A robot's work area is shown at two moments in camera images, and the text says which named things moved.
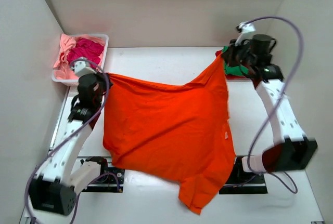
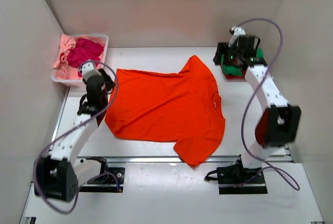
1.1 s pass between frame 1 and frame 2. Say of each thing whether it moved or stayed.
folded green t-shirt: stayed
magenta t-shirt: stayed
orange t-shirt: moved
